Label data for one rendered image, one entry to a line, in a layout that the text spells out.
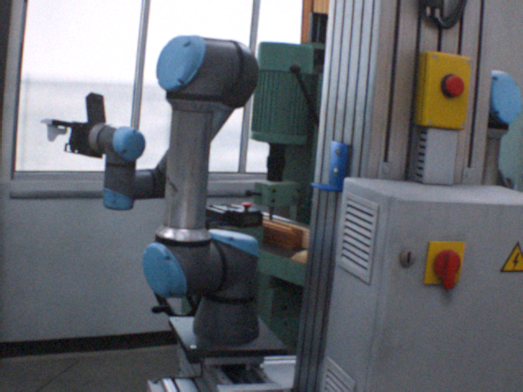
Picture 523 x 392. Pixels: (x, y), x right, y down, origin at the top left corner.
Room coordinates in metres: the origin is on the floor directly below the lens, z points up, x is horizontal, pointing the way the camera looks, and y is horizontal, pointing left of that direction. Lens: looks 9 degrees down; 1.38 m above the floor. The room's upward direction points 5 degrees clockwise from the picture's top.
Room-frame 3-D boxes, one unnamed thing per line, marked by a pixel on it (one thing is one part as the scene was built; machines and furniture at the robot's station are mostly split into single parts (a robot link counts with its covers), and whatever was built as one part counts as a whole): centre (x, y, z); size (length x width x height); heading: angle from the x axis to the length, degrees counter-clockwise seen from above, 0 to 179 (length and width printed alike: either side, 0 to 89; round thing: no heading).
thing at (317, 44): (2.47, -0.15, 1.54); 0.08 x 0.08 x 0.17; 41
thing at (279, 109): (2.38, -0.04, 1.35); 0.18 x 0.18 x 0.31
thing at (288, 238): (2.29, -0.05, 0.92); 0.20 x 0.02 x 0.05; 41
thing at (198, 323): (1.65, 0.05, 0.87); 0.15 x 0.15 x 0.10
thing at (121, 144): (1.75, 0.32, 1.21); 0.11 x 0.08 x 0.09; 43
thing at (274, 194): (2.39, -0.06, 1.03); 0.14 x 0.07 x 0.09; 131
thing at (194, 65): (1.55, 0.14, 1.19); 0.15 x 0.12 x 0.55; 133
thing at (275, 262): (2.28, 0.01, 0.87); 0.61 x 0.30 x 0.06; 41
